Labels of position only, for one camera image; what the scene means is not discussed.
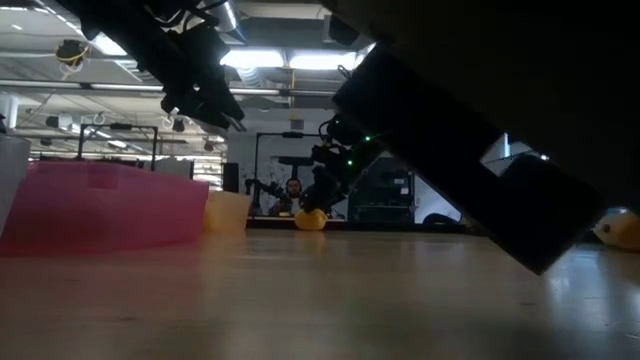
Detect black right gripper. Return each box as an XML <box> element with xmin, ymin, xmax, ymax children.
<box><xmin>301</xmin><ymin>142</ymin><xmax>387</xmax><ymax>220</ymax></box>

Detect grey ceiling pipe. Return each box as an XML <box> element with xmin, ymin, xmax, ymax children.
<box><xmin>0</xmin><ymin>78</ymin><xmax>346</xmax><ymax>99</ymax></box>

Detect silver round ventilation duct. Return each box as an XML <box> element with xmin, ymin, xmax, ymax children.
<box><xmin>114</xmin><ymin>49</ymin><xmax>171</xmax><ymax>85</ymax></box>

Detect black metal table frame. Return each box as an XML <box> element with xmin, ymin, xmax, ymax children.
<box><xmin>244</xmin><ymin>217</ymin><xmax>481</xmax><ymax>234</ymax></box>

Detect black metal frame station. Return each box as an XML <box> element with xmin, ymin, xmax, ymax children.
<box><xmin>253</xmin><ymin>131</ymin><xmax>321</xmax><ymax>219</ymax></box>

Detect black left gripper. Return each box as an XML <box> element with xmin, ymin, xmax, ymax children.
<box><xmin>149</xmin><ymin>19</ymin><xmax>247</xmax><ymax>131</ymax></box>

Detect black cabinet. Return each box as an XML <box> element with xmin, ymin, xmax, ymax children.
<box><xmin>347</xmin><ymin>157</ymin><xmax>416</xmax><ymax>224</ymax></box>

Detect white garlic bulb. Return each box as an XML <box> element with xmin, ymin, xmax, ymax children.
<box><xmin>593</xmin><ymin>212</ymin><xmax>619</xmax><ymax>246</ymax></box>

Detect orange plastic basket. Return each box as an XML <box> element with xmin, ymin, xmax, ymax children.
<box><xmin>202</xmin><ymin>190</ymin><xmax>254</xmax><ymax>235</ymax></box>

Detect clear plastic basket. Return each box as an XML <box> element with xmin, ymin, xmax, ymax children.
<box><xmin>0</xmin><ymin>134</ymin><xmax>31</xmax><ymax>236</ymax></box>

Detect person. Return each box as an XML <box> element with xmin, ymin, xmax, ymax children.
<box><xmin>272</xmin><ymin>177</ymin><xmax>314</xmax><ymax>217</ymax></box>

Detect ceiling light panel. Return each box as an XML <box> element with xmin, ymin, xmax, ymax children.
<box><xmin>288</xmin><ymin>49</ymin><xmax>366</xmax><ymax>71</ymax></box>
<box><xmin>219</xmin><ymin>47</ymin><xmax>286</xmax><ymax>70</ymax></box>

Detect black speaker box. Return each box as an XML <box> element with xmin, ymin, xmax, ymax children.
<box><xmin>222</xmin><ymin>162</ymin><xmax>240</xmax><ymax>194</ymax></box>

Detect yellow lemon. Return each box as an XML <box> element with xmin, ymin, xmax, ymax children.
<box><xmin>293</xmin><ymin>208</ymin><xmax>329</xmax><ymax>232</ymax></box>
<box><xmin>612</xmin><ymin>209</ymin><xmax>640</xmax><ymax>252</ymax></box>

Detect yellow black cable reel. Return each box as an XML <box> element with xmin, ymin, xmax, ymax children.
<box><xmin>54</xmin><ymin>38</ymin><xmax>90</xmax><ymax>69</ymax></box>

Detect pink plastic basket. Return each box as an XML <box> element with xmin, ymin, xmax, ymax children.
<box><xmin>0</xmin><ymin>160</ymin><xmax>210</xmax><ymax>257</ymax></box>

